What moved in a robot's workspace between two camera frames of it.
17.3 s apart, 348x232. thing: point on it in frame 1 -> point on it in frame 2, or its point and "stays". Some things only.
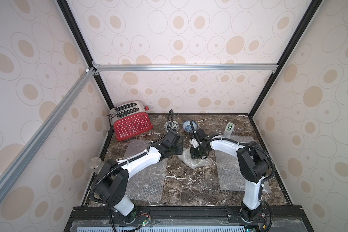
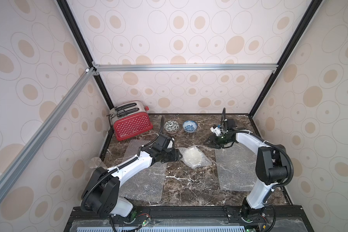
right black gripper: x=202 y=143 -> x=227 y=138
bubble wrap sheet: x=229 y=175 stays
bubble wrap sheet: x=193 y=163 stays
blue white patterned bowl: x=187 y=127 stays
